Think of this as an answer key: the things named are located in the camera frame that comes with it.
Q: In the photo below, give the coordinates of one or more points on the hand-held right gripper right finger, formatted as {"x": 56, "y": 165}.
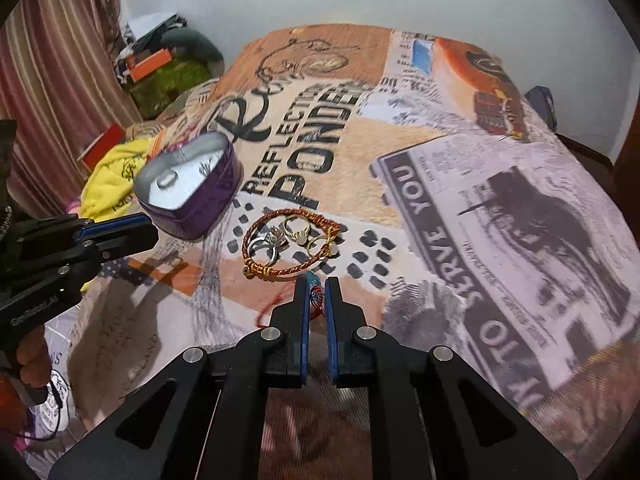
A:
{"x": 331, "y": 330}

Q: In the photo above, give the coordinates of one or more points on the black white patterned bag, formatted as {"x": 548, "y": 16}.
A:
{"x": 150, "y": 27}

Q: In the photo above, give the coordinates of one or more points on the orange box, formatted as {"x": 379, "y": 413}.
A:
{"x": 149, "y": 65}

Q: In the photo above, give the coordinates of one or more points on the striped curtain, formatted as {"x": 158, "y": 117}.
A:
{"x": 55, "y": 85}

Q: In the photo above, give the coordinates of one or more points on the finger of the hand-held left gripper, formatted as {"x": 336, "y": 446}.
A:
{"x": 117, "y": 224}
{"x": 127, "y": 242}

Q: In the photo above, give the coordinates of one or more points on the purple heart-shaped tin box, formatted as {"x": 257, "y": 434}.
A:
{"x": 192, "y": 195}

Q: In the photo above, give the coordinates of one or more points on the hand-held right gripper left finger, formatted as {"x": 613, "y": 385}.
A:
{"x": 302, "y": 320}

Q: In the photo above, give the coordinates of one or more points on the yellow cloth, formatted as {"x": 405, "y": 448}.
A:
{"x": 107, "y": 180}

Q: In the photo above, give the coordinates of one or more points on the red book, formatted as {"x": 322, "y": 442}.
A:
{"x": 99, "y": 144}

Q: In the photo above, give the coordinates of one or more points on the blue bag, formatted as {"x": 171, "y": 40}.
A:
{"x": 544, "y": 105}

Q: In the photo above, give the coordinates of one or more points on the printed blanket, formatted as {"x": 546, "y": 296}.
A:
{"x": 400, "y": 170}

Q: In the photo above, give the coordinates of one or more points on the green bag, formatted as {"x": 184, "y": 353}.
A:
{"x": 172, "y": 80}

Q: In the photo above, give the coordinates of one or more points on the dark wooden furniture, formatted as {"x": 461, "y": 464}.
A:
{"x": 602, "y": 152}

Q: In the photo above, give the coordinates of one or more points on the person's left hand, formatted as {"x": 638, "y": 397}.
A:
{"x": 32, "y": 362}

